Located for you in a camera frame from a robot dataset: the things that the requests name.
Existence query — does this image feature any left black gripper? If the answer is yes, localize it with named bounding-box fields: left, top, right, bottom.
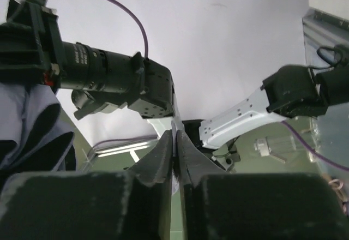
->
left=1, top=0, right=67, bottom=90

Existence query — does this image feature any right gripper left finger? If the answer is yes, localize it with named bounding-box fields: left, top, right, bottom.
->
left=1, top=130, right=173, bottom=239

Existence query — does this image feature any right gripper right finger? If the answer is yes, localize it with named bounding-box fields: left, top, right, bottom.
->
left=176, top=131, right=348, bottom=239

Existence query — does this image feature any lavender folding umbrella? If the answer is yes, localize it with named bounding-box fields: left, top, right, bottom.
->
left=1, top=83, right=77, bottom=185

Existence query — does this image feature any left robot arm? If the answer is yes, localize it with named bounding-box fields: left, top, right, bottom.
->
left=1, top=0, right=184, bottom=135

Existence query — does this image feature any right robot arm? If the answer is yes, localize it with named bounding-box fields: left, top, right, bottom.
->
left=1, top=42, right=348, bottom=239

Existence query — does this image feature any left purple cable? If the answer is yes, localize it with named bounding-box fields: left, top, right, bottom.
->
left=38, top=0, right=150, bottom=59

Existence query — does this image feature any purple cable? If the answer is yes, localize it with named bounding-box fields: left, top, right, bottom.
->
left=280, top=121, right=349, bottom=171
left=38, top=0, right=150, bottom=59

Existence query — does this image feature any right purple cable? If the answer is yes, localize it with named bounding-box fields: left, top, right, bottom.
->
left=280, top=121, right=349, bottom=171

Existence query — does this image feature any left aluminium frame post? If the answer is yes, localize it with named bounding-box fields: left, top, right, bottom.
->
left=302, top=9, right=348, bottom=69

